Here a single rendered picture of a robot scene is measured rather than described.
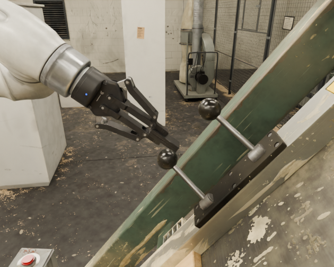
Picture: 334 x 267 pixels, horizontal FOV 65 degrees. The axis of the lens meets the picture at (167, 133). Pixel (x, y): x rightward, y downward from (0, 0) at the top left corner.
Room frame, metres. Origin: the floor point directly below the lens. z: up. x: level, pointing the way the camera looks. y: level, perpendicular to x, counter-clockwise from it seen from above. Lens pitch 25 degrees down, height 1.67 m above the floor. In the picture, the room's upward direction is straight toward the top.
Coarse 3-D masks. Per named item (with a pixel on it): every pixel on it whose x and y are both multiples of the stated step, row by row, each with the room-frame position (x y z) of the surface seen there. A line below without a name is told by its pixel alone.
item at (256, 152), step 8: (200, 104) 0.41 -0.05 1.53; (208, 104) 0.40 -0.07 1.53; (216, 104) 0.40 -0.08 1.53; (200, 112) 0.40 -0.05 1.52; (208, 112) 0.39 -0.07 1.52; (216, 112) 0.40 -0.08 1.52; (208, 120) 0.40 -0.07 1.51; (224, 120) 0.39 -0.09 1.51; (232, 128) 0.38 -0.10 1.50; (240, 136) 0.37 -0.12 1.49; (248, 144) 0.36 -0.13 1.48; (256, 152) 0.35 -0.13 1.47; (264, 152) 0.35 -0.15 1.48; (256, 160) 0.35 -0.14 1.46
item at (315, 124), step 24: (312, 120) 0.33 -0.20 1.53; (288, 144) 0.33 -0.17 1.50; (312, 144) 0.33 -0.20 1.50; (264, 168) 0.33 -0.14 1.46; (288, 168) 0.33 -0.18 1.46; (240, 192) 0.33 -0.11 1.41; (264, 192) 0.33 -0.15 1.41; (192, 216) 0.38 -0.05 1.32; (216, 216) 0.33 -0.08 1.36; (240, 216) 0.33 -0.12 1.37; (168, 240) 0.38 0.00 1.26; (192, 240) 0.34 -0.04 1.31; (216, 240) 0.33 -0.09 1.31; (144, 264) 0.38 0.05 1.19; (168, 264) 0.34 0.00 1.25
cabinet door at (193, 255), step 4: (192, 252) 0.33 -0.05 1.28; (196, 252) 0.33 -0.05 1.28; (188, 256) 0.33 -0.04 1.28; (192, 256) 0.32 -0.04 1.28; (196, 256) 0.33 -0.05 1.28; (200, 256) 0.33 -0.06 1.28; (184, 260) 0.33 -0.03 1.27; (188, 260) 0.32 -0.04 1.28; (192, 260) 0.32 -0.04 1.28; (196, 260) 0.32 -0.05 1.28; (200, 260) 0.32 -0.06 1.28; (180, 264) 0.33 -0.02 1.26; (184, 264) 0.32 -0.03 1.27; (188, 264) 0.32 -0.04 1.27; (192, 264) 0.31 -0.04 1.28; (196, 264) 0.31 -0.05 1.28; (200, 264) 0.31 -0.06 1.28
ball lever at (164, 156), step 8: (160, 152) 0.42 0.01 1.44; (168, 152) 0.41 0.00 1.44; (160, 160) 0.40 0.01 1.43; (168, 160) 0.40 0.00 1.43; (176, 160) 0.41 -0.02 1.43; (168, 168) 0.40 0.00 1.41; (176, 168) 0.40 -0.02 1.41; (184, 176) 0.39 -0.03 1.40; (192, 184) 0.38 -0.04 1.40; (200, 192) 0.37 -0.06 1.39; (208, 200) 0.35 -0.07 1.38
